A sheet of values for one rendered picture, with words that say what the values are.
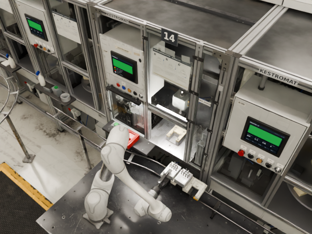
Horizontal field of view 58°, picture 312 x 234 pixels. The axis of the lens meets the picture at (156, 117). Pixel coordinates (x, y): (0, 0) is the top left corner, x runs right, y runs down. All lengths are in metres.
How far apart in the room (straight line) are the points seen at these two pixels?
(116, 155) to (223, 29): 1.03
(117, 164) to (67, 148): 2.12
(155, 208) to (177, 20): 1.28
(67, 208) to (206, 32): 1.76
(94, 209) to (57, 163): 1.60
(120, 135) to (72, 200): 0.94
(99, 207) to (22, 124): 2.43
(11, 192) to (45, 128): 1.01
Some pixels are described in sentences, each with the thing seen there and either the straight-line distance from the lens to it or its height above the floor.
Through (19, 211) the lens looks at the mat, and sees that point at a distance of 3.50.
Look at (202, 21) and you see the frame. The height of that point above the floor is 2.01.
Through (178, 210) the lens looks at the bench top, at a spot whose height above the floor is 0.68.
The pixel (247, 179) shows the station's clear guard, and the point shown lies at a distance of 2.21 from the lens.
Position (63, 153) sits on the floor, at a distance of 3.80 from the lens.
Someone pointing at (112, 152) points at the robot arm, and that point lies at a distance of 1.74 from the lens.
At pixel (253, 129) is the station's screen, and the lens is 1.77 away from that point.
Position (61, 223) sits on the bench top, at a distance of 2.51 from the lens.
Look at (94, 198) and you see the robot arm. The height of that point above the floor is 0.95.
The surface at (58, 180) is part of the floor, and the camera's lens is 3.58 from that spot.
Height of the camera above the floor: 2.86
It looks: 45 degrees down
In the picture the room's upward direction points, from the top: straight up
